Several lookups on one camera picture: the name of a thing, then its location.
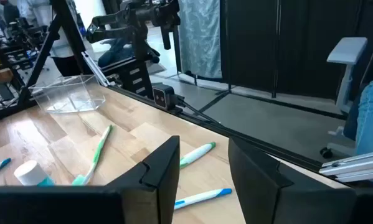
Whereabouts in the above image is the blue mouthwash bottle white cap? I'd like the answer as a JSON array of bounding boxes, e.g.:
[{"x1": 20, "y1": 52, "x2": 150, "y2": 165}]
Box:
[{"x1": 13, "y1": 159, "x2": 55, "y2": 187}]

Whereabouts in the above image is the silver aluminium extrusion bar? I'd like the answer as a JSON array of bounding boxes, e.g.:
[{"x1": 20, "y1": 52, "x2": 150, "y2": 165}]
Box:
[
  {"x1": 81, "y1": 51, "x2": 111, "y2": 88},
  {"x1": 318, "y1": 150, "x2": 373, "y2": 184}
]

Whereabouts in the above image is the black camera cable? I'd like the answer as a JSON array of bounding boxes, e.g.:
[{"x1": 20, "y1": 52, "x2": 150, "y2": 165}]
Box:
[{"x1": 181, "y1": 99, "x2": 224, "y2": 126}]

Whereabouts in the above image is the blue capped white marker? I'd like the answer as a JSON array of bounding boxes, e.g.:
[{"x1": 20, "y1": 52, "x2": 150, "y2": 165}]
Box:
[{"x1": 173, "y1": 187, "x2": 233, "y2": 211}]

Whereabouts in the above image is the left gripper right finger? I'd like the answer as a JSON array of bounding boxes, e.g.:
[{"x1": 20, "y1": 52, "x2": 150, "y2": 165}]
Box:
[{"x1": 228, "y1": 138, "x2": 357, "y2": 224}]

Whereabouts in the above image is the clear plastic container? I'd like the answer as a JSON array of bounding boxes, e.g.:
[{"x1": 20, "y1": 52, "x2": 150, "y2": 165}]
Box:
[{"x1": 28, "y1": 74, "x2": 106, "y2": 114}]

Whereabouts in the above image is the cluttered workbench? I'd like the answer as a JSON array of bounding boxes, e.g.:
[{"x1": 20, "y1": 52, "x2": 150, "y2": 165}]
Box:
[{"x1": 0, "y1": 17, "x2": 50, "y2": 103}]

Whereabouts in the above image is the black room divider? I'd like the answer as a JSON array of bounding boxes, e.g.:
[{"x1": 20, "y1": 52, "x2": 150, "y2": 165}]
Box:
[{"x1": 219, "y1": 0, "x2": 373, "y2": 101}]

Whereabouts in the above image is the grey office chair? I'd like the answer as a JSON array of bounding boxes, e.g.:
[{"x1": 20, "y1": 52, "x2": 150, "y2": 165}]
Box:
[{"x1": 319, "y1": 36, "x2": 371, "y2": 160}]

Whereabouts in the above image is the small black depth camera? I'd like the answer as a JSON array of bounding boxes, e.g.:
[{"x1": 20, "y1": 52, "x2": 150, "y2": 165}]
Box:
[{"x1": 151, "y1": 83, "x2": 186, "y2": 110}]

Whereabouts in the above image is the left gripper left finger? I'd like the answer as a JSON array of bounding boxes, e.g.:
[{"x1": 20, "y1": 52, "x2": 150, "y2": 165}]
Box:
[{"x1": 106, "y1": 136, "x2": 181, "y2": 224}]

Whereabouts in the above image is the grey patterned curtain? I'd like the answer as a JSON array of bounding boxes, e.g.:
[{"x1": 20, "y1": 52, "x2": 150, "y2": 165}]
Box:
[{"x1": 177, "y1": 0, "x2": 224, "y2": 79}]

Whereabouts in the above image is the green white toothbrush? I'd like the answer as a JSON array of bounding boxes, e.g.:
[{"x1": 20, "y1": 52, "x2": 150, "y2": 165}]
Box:
[
  {"x1": 179, "y1": 141, "x2": 217, "y2": 170},
  {"x1": 71, "y1": 124, "x2": 114, "y2": 187}
]

